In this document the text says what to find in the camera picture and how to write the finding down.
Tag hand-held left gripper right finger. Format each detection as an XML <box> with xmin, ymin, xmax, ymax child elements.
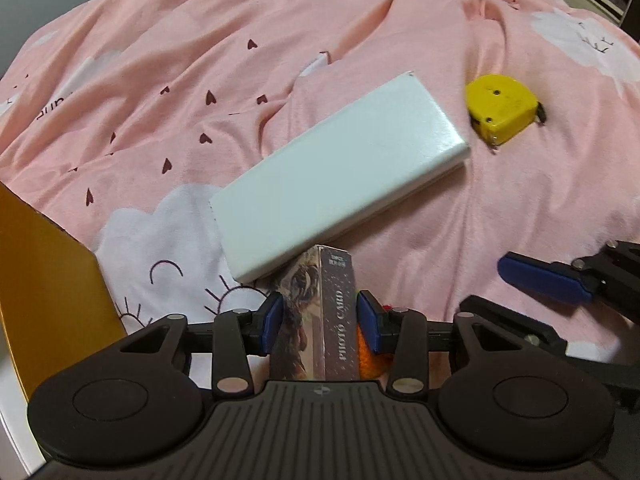
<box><xmin>356</xmin><ymin>291</ymin><xmax>503</xmax><ymax>395</ymax></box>

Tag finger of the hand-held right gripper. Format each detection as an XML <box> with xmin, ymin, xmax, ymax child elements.
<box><xmin>497</xmin><ymin>241</ymin><xmax>640</xmax><ymax>321</ymax></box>
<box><xmin>459</xmin><ymin>296</ymin><xmax>571</xmax><ymax>361</ymax></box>

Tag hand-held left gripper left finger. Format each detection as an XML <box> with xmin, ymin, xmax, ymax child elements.
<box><xmin>119</xmin><ymin>292</ymin><xmax>285</xmax><ymax>395</ymax></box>

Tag brown printed card box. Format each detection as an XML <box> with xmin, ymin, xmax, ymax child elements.
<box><xmin>269</xmin><ymin>245</ymin><xmax>361</xmax><ymax>382</ymax></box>

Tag orange cardboard box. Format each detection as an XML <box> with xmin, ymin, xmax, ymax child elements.
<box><xmin>0</xmin><ymin>182</ymin><xmax>127</xmax><ymax>480</ymax></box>

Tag long white box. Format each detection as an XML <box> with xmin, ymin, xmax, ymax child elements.
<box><xmin>208</xmin><ymin>70</ymin><xmax>471</xmax><ymax>284</ymax></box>

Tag yellow tape measure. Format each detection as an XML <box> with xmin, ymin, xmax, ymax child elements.
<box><xmin>464</xmin><ymin>73</ymin><xmax>549</xmax><ymax>147</ymax></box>

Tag pink printed blanket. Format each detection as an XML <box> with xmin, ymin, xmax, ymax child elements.
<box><xmin>0</xmin><ymin>0</ymin><xmax>640</xmax><ymax>398</ymax></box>

